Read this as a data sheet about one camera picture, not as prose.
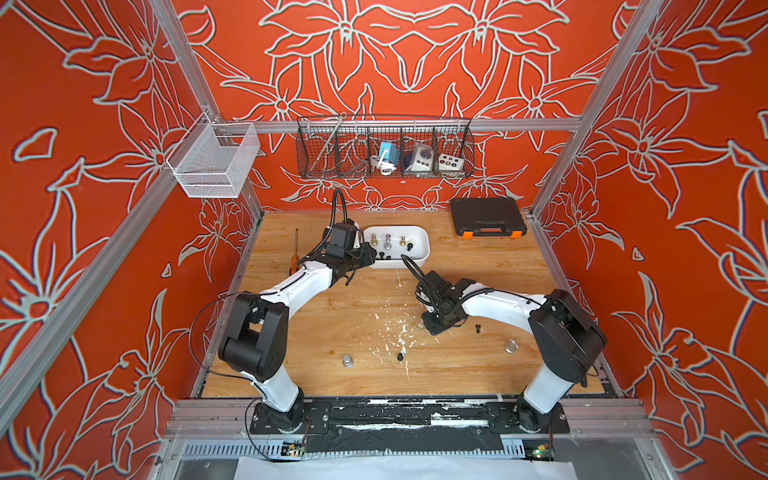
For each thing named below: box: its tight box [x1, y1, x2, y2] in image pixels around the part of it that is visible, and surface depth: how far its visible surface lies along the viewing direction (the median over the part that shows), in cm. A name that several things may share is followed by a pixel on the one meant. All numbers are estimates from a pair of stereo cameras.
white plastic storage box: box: [363, 226, 431, 269], surface depth 109 cm
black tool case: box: [450, 198, 527, 239], surface depth 117 cm
